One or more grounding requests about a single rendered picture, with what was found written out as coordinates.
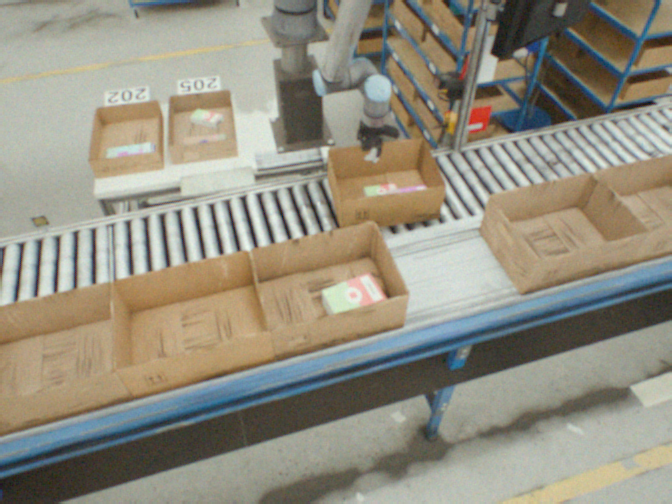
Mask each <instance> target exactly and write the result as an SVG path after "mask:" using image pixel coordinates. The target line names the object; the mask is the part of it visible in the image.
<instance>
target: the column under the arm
mask: <svg viewBox="0 0 672 504"><path fill-rule="evenodd" d="M272 65H274V75H275V86H276V95H277V106H278V116H279V117H275V118H268V119H269V123H270V127H271V132H272V136H273V140H275V145H276V148H277V152H278V154H282V153H288V152H296V151H302V150H310V149H316V148H324V147H330V146H335V142H334V139H333V137H332V134H331V131H330V129H329V125H328V122H327V120H326V117H325V115H324V108H323V95H319V94H318V93H317V92H316V89H315V86H314V79H313V72H314V71H315V70H317V69H318V70H319V67H318V65H317V61H316V59H315V57H314V55H312V54H311V55H308V69H307V70H306V71H304V72H301V73H288V72H286V71H284V70H283V69H282V67H281V58H277V59H274V60H272Z"/></svg>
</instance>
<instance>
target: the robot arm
mask: <svg viewBox="0 0 672 504"><path fill-rule="evenodd" d="M314 1H315V0H274V10H273V13H271V17H270V19H269V29H270V32H271V33H273V34H274V35H276V36H277V37H280V38H282V39H286V40H305V39H309V38H311V37H313V36H315V35H316V34H317V33H318V29H319V22H318V19H317V16H316V12H315V9H314ZM372 3H373V0H342V1H341V4H340V8H339V11H338V16H337V19H335V23H334V26H333V29H332V34H331V37H330V41H329V44H328V49H327V52H326V55H325V59H324V62H323V65H322V68H320V70H318V69H317V70H315V71H314V72H313V79H314V86H315V89H316V92H317V93H318V94H319V95H327V94H333V93H340V92H346V91H353V90H359V91H360V93H361V95H362V96H363V99H364V103H363V115H362V120H360V126H359V130H358V133H359V135H360V137H358V133H357V140H360V141H361V149H362V152H364V151H371V153H370V154H369V155H366V156H365V157H364V159H366V161H373V163H376V162H377V161H378V158H379V157H380V155H381V152H382V135H385V136H388V137H391V138H394V139H397V138H398V137H400V135H401V134H400V132H398V130H397V128H396V127H394V126H391V125H388V124H386V122H387V115H388V107H389V100H390V94H391V84H390V82H389V79H388V78H386V77H385V76H381V75H379V74H378V73H377V71H376V70H375V67H374V66H373V63H372V62H371V61H370V60H369V59H366V58H357V59H355V60H353V61H351V62H350V59H351V57H353V54H354V51H355V47H356V45H357V42H358V39H359V37H360V34H361V30H362V28H363V25H364V22H365V20H366V17H367V13H369V11H370V8H371V5H372ZM349 62H350V64H349Z"/></svg>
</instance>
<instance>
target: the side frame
mask: <svg viewBox="0 0 672 504"><path fill-rule="evenodd" d="M669 288H672V261H671V262H667V263H662V264H659V266H655V267H651V268H648V269H643V270H639V271H636V272H631V273H627V274H624V275H620V276H615V277H612V278H608V279H604V280H601V282H596V283H592V284H589V285H585V286H580V287H577V288H573V289H569V290H565V291H561V292H557V293H554V294H549V295H545V296H542V298H538V299H533V300H530V301H526V302H522V303H518V304H514V305H510V306H507V307H502V308H498V309H495V310H490V311H486V313H483V314H479V315H474V316H471V317H467V318H463V319H459V320H455V321H451V322H448V323H443V324H439V325H436V326H432V327H427V329H424V330H420V331H417V332H412V333H408V334H405V335H401V336H396V337H393V338H389V339H385V340H381V341H377V342H373V344H370V345H365V346H361V347H358V348H354V349H349V350H346V351H342V352H338V353H334V354H330V355H326V356H323V357H318V358H314V360H311V361H307V362H302V363H299V364H295V365H291V366H287V367H283V368H279V369H276V370H271V371H267V372H264V373H260V375H255V376H252V377H248V378H244V379H240V380H236V381H232V382H229V383H224V384H220V385H217V386H213V387H208V388H205V389H201V391H197V392H193V393H189V394H185V395H182V396H177V397H173V398H170V399H166V400H161V401H158V402H154V403H150V404H147V405H142V406H138V408H135V409H131V410H126V411H123V412H119V413H115V414H111V415H107V416H103V417H100V418H95V419H91V420H88V421H84V422H80V424H76V425H72V426H68V427H65V428H60V429H57V430H53V431H49V432H46V433H41V434H37V435H34V436H30V437H25V438H22V439H18V441H14V442H11V443H6V444H2V445H0V479H2V478H5V477H9V476H13V475H17V474H20V473H24V472H28V470H32V469H35V468H39V467H42V466H47V465H50V464H54V463H57V462H62V461H65V460H69V459H72V458H76V457H80V456H84V455H87V453H91V452H96V451H99V450H103V449H106V448H110V447H114V446H118V445H121V444H125V443H128V442H133V441H136V440H140V439H143V437H148V436H151V435H155V434H158V433H163V432H166V431H170V430H173V429H177V428H181V427H185V426H188V425H192V424H196V423H200V422H203V420H207V419H212V418H215V417H219V416H222V415H226V414H230V413H234V412H237V411H241V410H245V409H249V408H252V407H256V406H260V404H264V403H267V402H271V401H274V400H279V399H282V398H286V397H289V396H294V395H297V394H301V393H304V392H309V391H312V390H316V388H319V387H324V386H328V385H331V384H335V383H339V382H343V381H346V380H350V379H354V378H358V377H361V376H365V375H369V374H373V372H376V371H380V370H384V369H388V368H391V367H395V366H399V365H403V364H406V363H410V362H413V361H418V360H421V359H425V357H428V356H433V355H436V354H440V353H445V352H448V351H452V350H455V349H459V348H463V347H467V346H470V345H474V344H478V342H482V341H485V340H489V339H493V338H497V337H500V336H504V335H508V334H512V333H515V332H519V331H523V330H527V329H530V328H534V326H538V325H542V324H545V323H549V322H553V321H557V320H561V319H564V318H569V317H572V316H576V315H579V314H583V313H587V311H591V310H594V309H598V308H602V307H606V306H609V305H613V304H617V303H621V302H624V301H628V300H632V299H636V298H639V297H643V295H646V294H651V293H654V292H658V291H661V290H666V289H669Z"/></svg>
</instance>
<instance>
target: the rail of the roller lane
mask: <svg viewBox="0 0 672 504"><path fill-rule="evenodd" d="M665 109H669V110H670V111H672V102H668V103H663V104H658V105H653V106H647V107H642V108H637V110H631V111H626V112H621V113H615V114H611V115H606V116H600V117H595V118H590V119H584V120H579V121H574V122H568V123H563V124H559V125H553V126H548V128H543V129H537V130H532V131H527V132H521V133H516V134H511V135H505V136H501V137H496V138H490V139H485V140H480V141H474V142H469V143H464V145H463V150H460V151H459V150H457V151H455V152H458V153H459V154H460V155H462V156H463V154H464V152H465V151H466V150H469V149H471V150H473V152H474V153H475V154H477V150H478V149H479V148H481V147H486V148H487V150H488V151H489V148H490V147H491V146H493V145H495V143H498V145H499V146H500V147H501V148H502V146H503V144H505V142H506V141H512V142H513V144H514V145H515V144H516V141H517V140H518V139H520V138H524V139H526V140H527V142H528V140H529V139H530V138H531V137H532V136H537V137H538V138H540V139H541V137H542V136H543V135H544V134H546V133H549V134H550V135H551V136H553V134H554V133H556V132H558V131H562V132H563V133H564V134H565V133H566V131H567V130H569V129H575V130H576V131H578V130H579V128H581V127H582V125H586V127H588V128H589V129H590V128H591V125H593V124H594V123H599V124H600V125H602V123H604V122H606V121H608V120H609V121H611V122H612V123H614V121H615V120H616V119H618V118H622V119H624V120H626V119H627V118H628V117H630V116H634V117H636V118H638V116H640V115H641V114H646V115H647V116H648V115H649V114H650V113H652V112H655V111H656V112H658V113H659V114H660V112H662V111H663V110H665ZM434 151H435V150H433V151H431V152H432V154H433V156H434V158H435V162H436V159H437V157H438V156H439V155H446V156H447V157H448V159H449V161H450V155H451V154H452V153H454V151H453V149H452V148H451V147H449V148H443V149H438V150H436V151H435V152H434ZM463 158H464V156H463ZM464 159H465V158H464ZM465 161H466V159H465ZM450 162H451V161H450ZM451 164H452V162H451ZM452 165H453V164H452ZM326 179H328V172H323V173H317V174H312V176H307V177H301V178H296V179H291V180H286V181H281V182H276V183H270V184H265V185H260V186H254V187H249V188H244V189H238V191H234V192H229V193H223V194H218V195H213V196H207V197H202V198H197V199H191V200H186V201H182V202H176V203H171V204H166V206H160V207H155V208H150V209H144V210H141V211H138V212H129V213H124V214H119V215H114V216H108V217H103V218H98V220H92V221H87V222H82V223H77V224H72V225H67V226H61V227H56V228H51V229H50V231H51V232H49V233H46V232H45V231H43V230H40V231H35V232H30V233H24V235H20V236H18V237H9V238H4V239H0V250H2V252H3V258H2V260H4V259H5V252H6V247H7V245H9V244H18V245H19V246H21V256H23V253H24V244H25V242H26V241H30V240H34V241H37V242H38V243H39V245H40V247H39V253H41V252H42V241H43V239H44V238H46V237H54V238H56V239H57V248H60V237H61V235H63V233H66V232H70V233H73V234H74V236H75V245H77V244H78V232H80V231H81V230H82V229H89V230H91V231H92V233H93V241H97V228H98V227H99V226H102V225H105V226H108V227H111V228H112V230H114V225H115V224H116V223H118V222H124V223H125V224H126V225H127V233H132V228H131V222H132V221H133V219H134V218H141V219H143V222H144V229H145V230H148V229H149V224H148V218H149V216H150V215H153V214H156V215H159V216H160V218H161V226H166V222H165V214H166V213H167V212H169V211H174V212H176V214H177V217H178V223H183V219H182V210H183V209H185V208H191V209H192V210H193V212H194V217H196V219H198V218H199V213H198V208H199V206H201V204H207V206H209V208H210V212H212V216H213V215H216V214H215V209H214V204H215V202H217V201H224V202H225V203H226V208H228V212H232V210H231V205H230V201H231V199H233V198H236V197H237V198H240V199H241V201H242V204H244V209H248V207H247V202H246V198H247V196H248V195H251V194H253V195H256V196H257V199H258V202H260V205H264V203H263V200H262V194H263V193H264V192H267V191H269V192H271V193H272V194H273V197H274V200H276V202H279V198H278V195H277V192H278V189H280V188H282V187H285V188H287V189H288V193H289V195H291V198H292V199H294V198H295V197H294V194H293V190H292V189H293V187H294V186H295V185H298V184H300V185H302V186H303V188H304V190H305V194H307V196H309V195H310V193H309V190H308V184H309V183H310V182H313V181H314V182H317V183H318V185H319V187H320V189H321V193H324V192H325V189H324V187H323V181H324V180H326Z"/></svg>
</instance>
